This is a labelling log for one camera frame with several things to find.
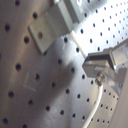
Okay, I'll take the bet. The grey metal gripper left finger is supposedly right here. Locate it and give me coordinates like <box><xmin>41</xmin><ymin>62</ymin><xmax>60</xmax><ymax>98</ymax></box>
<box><xmin>82</xmin><ymin>48</ymin><xmax>115</xmax><ymax>78</ymax></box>

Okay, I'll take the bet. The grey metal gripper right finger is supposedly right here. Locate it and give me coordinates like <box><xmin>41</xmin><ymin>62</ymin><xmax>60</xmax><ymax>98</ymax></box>
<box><xmin>94</xmin><ymin>68</ymin><xmax>128</xmax><ymax>98</ymax></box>

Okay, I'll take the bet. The white cable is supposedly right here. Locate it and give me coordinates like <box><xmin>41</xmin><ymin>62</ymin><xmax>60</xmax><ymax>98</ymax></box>
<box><xmin>68</xmin><ymin>0</ymin><xmax>104</xmax><ymax>128</ymax></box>

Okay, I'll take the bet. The perforated metal breadboard plate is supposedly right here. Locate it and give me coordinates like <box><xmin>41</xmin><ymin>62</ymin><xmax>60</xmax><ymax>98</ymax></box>
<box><xmin>0</xmin><ymin>0</ymin><xmax>128</xmax><ymax>128</ymax></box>

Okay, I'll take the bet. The grey metal cable clip bracket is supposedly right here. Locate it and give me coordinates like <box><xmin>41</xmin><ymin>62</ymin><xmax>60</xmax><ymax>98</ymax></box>
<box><xmin>27</xmin><ymin>0</ymin><xmax>90</xmax><ymax>56</ymax></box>

